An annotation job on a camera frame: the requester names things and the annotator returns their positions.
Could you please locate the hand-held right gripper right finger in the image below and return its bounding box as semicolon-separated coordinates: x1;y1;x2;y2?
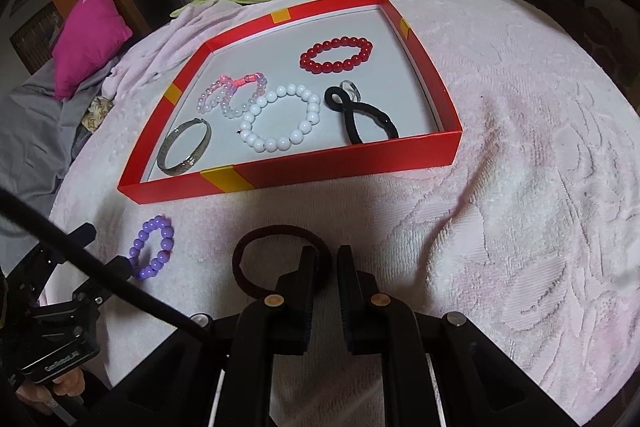
336;244;576;427

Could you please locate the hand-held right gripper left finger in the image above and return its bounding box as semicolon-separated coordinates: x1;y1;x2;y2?
111;244;321;427

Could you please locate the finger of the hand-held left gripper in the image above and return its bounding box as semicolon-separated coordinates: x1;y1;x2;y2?
74;256;135;304
47;223;97;258

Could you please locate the purple bead bracelet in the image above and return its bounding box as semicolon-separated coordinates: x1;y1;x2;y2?
128;215;176;282

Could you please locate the dark brown hair tie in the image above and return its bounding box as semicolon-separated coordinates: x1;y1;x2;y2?
232;225;334;304

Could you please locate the silver bangle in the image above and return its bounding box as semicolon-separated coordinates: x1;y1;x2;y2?
156;118;212;178

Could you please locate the red cardboard box tray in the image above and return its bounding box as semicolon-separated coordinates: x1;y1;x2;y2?
117;0;463;206

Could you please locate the black hair tie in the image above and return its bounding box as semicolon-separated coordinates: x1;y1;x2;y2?
324;86;401;145

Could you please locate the white bead bracelet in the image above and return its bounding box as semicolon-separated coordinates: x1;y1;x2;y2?
239;83;322;154

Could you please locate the pink bead bracelet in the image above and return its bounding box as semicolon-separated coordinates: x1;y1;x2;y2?
196;73;269;120

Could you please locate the red bead bracelet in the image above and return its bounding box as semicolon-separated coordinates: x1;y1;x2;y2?
299;36;375;75

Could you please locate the person's left hand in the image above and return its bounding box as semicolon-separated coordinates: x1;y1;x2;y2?
15;368;87;417

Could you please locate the grey bed sheet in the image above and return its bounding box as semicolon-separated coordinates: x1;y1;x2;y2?
0;57;117;210

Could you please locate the small patterned cloth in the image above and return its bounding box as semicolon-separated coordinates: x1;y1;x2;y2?
82;97;114;130

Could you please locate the magenta pillow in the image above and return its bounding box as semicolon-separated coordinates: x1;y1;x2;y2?
51;0;133;101

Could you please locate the woven wicker panel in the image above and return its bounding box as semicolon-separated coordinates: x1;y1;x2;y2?
10;2;67;74

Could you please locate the black cable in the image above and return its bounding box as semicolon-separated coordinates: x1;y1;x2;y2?
0;186;210;344

